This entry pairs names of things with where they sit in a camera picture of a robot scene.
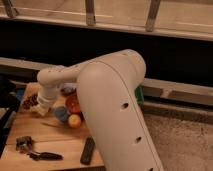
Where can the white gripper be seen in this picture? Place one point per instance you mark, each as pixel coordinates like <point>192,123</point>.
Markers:
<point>46,98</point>

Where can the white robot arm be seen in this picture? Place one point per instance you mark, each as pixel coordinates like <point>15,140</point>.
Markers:
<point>106,92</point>

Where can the red bowl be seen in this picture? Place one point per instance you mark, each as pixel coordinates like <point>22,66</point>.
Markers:
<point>72,104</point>

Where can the dark bowl with cloth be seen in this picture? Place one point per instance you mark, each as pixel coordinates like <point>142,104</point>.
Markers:
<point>68,90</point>

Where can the bunch of dark grapes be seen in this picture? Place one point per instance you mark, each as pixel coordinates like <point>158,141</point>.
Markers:
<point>30,101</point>

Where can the blue brush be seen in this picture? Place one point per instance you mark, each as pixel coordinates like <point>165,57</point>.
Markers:
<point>61,113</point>

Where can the wooden cutting board table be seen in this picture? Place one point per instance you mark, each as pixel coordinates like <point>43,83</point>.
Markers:
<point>67,142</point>

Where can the yellow red apple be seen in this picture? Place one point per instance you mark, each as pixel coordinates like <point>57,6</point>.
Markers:
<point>74,121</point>

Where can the metal binder clip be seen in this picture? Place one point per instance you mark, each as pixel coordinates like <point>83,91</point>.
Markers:
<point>24,144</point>

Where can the black remote control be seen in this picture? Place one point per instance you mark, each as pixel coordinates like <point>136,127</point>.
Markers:
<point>87,152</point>

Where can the green plastic tray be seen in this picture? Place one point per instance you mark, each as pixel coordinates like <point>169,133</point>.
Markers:
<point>139,95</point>

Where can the black handled utensil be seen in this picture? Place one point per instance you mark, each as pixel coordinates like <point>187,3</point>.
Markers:
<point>45,156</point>

